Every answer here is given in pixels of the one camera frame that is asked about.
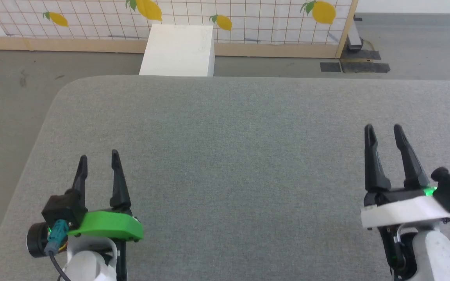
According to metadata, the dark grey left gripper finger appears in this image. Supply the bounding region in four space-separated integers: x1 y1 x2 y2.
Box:
109 149 133 214
71 155 89 205

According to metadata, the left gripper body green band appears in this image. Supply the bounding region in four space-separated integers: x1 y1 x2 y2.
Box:
66 207 145 281

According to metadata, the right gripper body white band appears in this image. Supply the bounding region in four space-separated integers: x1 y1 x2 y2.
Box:
360 187 450 281

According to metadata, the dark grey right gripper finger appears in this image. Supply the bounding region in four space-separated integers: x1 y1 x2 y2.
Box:
393 124 431 191
363 124 392 194

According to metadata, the wide black floor mat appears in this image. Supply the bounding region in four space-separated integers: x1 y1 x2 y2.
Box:
341 61 391 74

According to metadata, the dark floor mat under foot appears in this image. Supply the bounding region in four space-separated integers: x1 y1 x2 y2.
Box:
340 49 382 60

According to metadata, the grey metal partition foot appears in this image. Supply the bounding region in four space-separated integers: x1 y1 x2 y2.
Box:
347 13 365 52

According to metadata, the white rectangular box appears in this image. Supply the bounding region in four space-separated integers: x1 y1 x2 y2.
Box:
139 24 215 77

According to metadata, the wooden framed lemon print partition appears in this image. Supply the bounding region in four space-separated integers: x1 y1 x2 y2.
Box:
0 0 358 60

